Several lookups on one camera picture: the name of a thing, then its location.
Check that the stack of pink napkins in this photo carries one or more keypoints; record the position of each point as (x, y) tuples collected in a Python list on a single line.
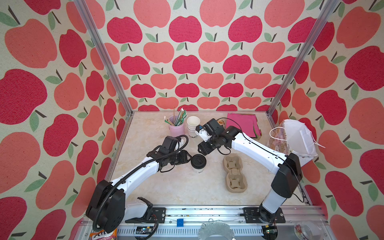
[(248, 124)]

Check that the wrapped straws and stirrers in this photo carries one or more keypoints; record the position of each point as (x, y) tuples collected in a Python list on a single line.
[(178, 120)]

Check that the orange snack packet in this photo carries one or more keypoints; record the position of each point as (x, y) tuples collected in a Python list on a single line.
[(103, 235)]

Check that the stack of white paper cups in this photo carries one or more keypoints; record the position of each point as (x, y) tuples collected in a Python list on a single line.
[(192, 123)]

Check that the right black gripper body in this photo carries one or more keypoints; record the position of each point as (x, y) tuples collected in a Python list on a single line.
[(206, 147)]

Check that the brown cardboard cup carrier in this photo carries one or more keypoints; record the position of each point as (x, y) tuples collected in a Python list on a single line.
[(236, 181)]

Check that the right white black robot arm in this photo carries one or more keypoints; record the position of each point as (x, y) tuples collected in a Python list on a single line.
[(286, 168)]

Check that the white patterned paper gift bag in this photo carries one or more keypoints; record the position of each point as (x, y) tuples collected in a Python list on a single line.
[(292, 136)]

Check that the white paper coffee cup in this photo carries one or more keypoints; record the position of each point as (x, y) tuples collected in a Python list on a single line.
[(196, 170)]

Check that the pink straw holder cup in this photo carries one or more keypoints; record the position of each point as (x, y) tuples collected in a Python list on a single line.
[(176, 131)]

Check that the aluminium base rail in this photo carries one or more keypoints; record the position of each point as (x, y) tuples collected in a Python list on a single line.
[(184, 222)]

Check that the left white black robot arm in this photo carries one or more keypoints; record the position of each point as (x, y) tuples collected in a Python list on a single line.
[(107, 207)]

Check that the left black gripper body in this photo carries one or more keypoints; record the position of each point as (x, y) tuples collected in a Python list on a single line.
[(176, 158)]

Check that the black plastic cup lid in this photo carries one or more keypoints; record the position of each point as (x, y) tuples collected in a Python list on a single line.
[(198, 161)]

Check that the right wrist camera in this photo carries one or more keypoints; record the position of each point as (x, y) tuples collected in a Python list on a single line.
[(202, 133)]

